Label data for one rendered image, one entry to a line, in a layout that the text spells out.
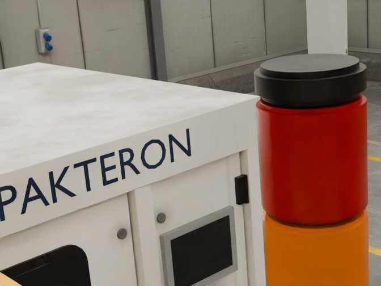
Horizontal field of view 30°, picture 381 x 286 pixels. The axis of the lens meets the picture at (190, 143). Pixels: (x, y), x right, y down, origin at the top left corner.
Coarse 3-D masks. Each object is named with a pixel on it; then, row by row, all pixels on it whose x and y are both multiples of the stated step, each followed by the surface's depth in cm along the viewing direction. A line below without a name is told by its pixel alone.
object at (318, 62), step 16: (272, 64) 32; (288, 64) 32; (304, 64) 32; (320, 64) 31; (336, 64) 31; (352, 64) 31; (256, 80) 32; (272, 80) 30; (288, 80) 30; (304, 80) 30; (320, 80) 30; (336, 80) 30; (352, 80) 30; (272, 96) 31; (288, 96) 30; (304, 96) 30; (320, 96) 30; (336, 96) 30; (352, 96) 31
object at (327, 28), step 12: (312, 0) 282; (324, 0) 278; (336, 0) 279; (312, 12) 283; (324, 12) 279; (336, 12) 280; (312, 24) 285; (324, 24) 280; (336, 24) 281; (312, 36) 286; (324, 36) 282; (336, 36) 283; (312, 48) 288; (324, 48) 283; (336, 48) 284
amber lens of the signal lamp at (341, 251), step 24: (264, 216) 34; (360, 216) 33; (264, 240) 34; (288, 240) 32; (312, 240) 32; (336, 240) 32; (360, 240) 32; (288, 264) 33; (312, 264) 32; (336, 264) 32; (360, 264) 33
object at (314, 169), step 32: (288, 128) 31; (320, 128) 30; (352, 128) 31; (288, 160) 31; (320, 160) 31; (352, 160) 31; (288, 192) 32; (320, 192) 31; (352, 192) 32; (320, 224) 32
